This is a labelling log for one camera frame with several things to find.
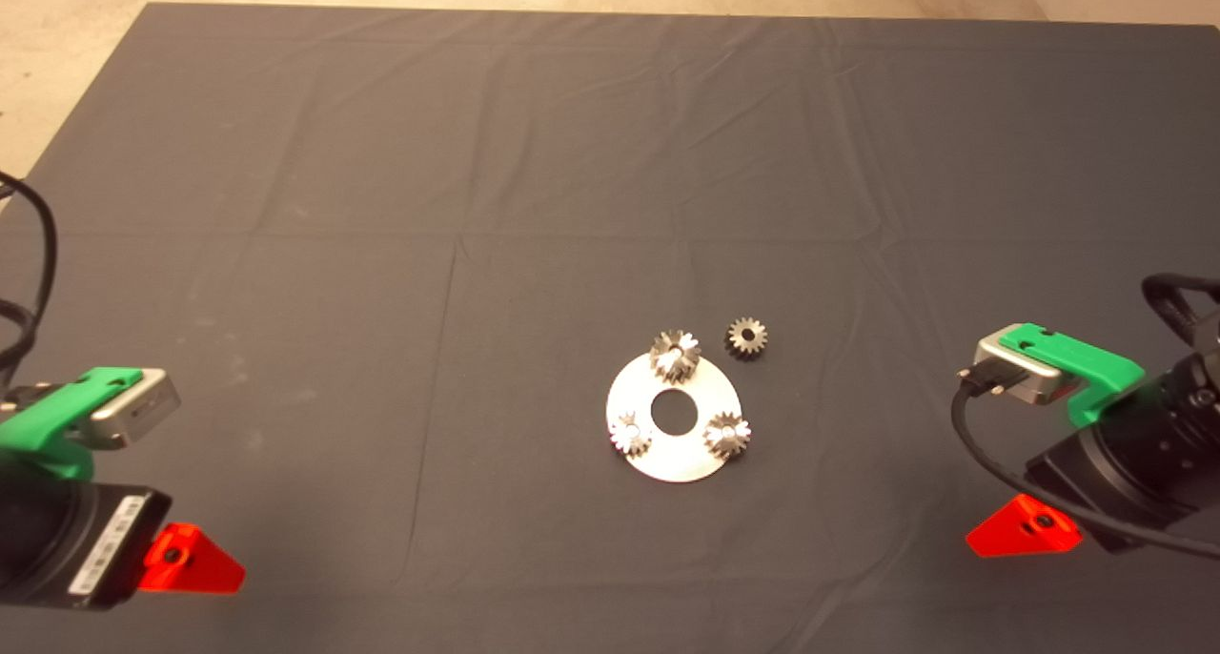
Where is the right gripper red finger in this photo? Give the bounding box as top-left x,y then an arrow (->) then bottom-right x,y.
965,493 -> 1085,559

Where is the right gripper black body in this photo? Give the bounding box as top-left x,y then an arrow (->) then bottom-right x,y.
1027,397 -> 1220,553

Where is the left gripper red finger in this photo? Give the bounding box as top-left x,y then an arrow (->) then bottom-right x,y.
138,523 -> 247,596

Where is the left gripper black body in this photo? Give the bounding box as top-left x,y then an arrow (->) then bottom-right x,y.
0,478 -> 173,610

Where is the larger steel gear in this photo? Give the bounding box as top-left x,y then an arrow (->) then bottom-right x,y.
649,329 -> 702,385

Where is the small shiny steel gear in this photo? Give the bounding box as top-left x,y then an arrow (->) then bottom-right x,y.
703,412 -> 753,460
610,412 -> 653,459

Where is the small dark steel gear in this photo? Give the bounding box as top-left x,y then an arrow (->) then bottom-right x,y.
726,317 -> 769,359

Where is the black corrugated conduit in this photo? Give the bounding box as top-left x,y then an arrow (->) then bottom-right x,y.
1142,273 -> 1220,350

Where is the round metal plate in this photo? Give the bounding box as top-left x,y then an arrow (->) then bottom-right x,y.
606,349 -> 742,484

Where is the dark grey table cloth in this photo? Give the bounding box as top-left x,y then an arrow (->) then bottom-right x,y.
0,3 -> 1220,654

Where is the right green camera mount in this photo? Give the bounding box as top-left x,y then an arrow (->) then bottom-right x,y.
996,323 -> 1148,428

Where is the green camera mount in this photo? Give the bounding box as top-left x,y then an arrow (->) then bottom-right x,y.
0,367 -> 144,483
996,323 -> 1148,428

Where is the left green camera mount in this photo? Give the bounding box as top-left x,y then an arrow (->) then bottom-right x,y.
0,367 -> 144,483

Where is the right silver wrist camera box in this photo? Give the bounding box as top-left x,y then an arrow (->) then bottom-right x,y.
958,335 -> 1083,407

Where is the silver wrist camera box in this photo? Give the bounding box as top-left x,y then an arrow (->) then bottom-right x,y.
958,335 -> 1083,407
71,369 -> 182,451

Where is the right camera black cable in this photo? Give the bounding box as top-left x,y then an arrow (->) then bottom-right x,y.
950,373 -> 1220,557

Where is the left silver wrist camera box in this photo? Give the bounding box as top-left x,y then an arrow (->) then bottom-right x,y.
71,369 -> 182,451

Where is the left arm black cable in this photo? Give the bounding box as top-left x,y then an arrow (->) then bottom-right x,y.
0,171 -> 58,393

